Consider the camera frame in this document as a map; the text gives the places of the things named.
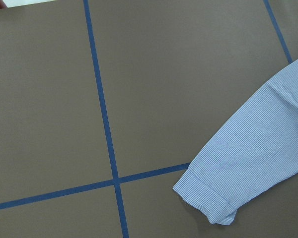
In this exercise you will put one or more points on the blue striped button shirt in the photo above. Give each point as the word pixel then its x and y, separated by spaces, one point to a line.
pixel 254 150

